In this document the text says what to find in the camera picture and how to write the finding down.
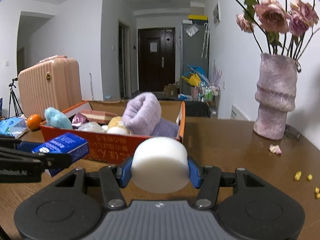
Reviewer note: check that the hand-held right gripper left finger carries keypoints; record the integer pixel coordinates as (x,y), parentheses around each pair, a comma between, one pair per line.
(126,172)

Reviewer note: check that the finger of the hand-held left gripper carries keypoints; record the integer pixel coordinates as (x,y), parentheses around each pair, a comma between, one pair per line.
(15,145)
(20,165)

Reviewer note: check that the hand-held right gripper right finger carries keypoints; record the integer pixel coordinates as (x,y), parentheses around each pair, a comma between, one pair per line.
(193,173)

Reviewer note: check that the red cardboard box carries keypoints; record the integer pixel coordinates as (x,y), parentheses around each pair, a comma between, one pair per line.
(110,147)

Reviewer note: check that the white round sponge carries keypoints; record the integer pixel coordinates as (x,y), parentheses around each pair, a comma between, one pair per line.
(160,162)

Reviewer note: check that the small blue tissue packet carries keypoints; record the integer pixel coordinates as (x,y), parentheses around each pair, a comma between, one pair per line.
(65,145)

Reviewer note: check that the yellow plush toy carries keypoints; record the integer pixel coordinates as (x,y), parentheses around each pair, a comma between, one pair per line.
(115,122)

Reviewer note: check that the crinkled clear plastic item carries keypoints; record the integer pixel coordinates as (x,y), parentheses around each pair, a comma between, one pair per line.
(92,127)

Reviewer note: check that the lavender fuzzy sock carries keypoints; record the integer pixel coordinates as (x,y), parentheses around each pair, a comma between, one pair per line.
(142,112)

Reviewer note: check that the purple satin scrunchie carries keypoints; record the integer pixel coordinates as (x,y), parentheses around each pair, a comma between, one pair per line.
(78,120)

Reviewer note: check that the large blue tissue pack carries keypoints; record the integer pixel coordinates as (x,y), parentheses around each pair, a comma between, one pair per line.
(12,127)

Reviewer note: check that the orange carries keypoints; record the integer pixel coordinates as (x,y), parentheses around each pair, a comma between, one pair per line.
(34,122)

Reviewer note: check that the black tripod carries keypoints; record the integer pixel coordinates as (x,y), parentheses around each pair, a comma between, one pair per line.
(13,97)

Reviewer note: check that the blue fluffy plush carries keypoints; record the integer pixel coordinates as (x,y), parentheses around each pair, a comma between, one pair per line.
(57,118)

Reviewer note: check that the purple cloth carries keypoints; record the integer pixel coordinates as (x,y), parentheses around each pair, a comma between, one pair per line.
(166,128)

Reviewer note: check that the pink ribbed suitcase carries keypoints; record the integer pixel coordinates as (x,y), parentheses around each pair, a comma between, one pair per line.
(47,90)

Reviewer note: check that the white panel heater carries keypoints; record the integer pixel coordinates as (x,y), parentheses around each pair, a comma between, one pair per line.
(238,113)

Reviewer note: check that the colourful packets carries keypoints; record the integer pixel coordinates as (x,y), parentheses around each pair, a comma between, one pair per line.
(185,96)

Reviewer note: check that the trolley with bottles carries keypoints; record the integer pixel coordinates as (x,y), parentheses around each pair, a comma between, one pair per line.
(208,95)

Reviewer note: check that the pink bucket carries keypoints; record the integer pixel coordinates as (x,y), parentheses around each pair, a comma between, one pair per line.
(194,92)

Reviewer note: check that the fallen rose petal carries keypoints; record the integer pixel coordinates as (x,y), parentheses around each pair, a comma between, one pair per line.
(275,149)

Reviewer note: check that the brown cardboard box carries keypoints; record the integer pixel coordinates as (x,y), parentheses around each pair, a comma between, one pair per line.
(171,90)

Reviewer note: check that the purple feather wings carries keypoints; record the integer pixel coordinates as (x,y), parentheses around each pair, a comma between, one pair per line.
(217,75)

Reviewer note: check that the scattered yellow bits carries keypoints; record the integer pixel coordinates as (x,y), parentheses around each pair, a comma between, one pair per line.
(298,175)

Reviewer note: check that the purple textured vase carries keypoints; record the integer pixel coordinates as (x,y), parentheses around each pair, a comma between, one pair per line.
(275,97)

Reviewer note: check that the dark wooden door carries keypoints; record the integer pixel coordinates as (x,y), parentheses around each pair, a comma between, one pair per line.
(157,65)

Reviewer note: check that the grey refrigerator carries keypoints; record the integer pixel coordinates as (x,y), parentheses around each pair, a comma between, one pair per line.
(193,52)

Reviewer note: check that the white paper sheet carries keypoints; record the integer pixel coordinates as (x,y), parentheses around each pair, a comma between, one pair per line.
(153,46)

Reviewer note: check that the white folded umbrella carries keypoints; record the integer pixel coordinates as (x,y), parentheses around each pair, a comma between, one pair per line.
(205,40)

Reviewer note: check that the clear plastic bag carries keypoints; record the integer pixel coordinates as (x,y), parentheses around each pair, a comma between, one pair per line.
(192,30)

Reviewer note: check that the yellow box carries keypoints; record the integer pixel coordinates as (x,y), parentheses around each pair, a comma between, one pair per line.
(198,17)

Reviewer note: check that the bunch of dried roses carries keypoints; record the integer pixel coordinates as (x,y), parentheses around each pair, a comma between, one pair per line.
(271,15)

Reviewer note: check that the side doorway frame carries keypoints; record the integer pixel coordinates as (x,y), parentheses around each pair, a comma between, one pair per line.
(124,60)

